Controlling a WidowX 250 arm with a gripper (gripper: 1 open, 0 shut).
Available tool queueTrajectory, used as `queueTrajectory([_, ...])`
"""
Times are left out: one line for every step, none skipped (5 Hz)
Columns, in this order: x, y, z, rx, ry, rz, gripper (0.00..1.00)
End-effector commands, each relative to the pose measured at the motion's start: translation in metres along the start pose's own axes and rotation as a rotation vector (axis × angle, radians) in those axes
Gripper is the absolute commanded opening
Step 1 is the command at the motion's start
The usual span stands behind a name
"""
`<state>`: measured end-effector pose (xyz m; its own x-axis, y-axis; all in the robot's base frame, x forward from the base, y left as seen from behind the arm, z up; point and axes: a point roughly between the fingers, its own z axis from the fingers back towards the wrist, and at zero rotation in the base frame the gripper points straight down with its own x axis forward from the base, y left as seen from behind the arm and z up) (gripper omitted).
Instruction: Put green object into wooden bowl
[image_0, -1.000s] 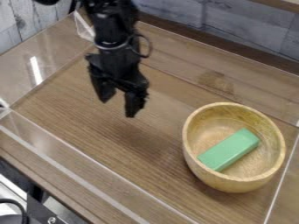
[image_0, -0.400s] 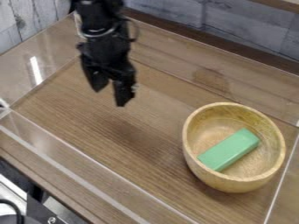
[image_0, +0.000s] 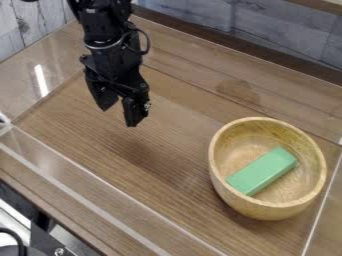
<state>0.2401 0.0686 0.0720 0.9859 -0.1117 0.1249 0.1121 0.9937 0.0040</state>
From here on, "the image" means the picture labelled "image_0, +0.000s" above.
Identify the light wooden bowl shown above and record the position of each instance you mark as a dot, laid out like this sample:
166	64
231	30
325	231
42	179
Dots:
239	143

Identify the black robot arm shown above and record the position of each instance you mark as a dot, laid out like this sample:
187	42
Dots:
104	20

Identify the green rectangular block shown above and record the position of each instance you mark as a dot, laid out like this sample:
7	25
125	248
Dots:
262	171

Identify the clear acrylic enclosure wall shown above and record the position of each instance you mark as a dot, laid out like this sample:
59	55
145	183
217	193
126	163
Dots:
129	187

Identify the black metal table bracket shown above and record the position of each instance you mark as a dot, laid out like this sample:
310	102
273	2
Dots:
43	244

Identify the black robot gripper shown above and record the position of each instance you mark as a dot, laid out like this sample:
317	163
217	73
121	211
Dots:
113	77

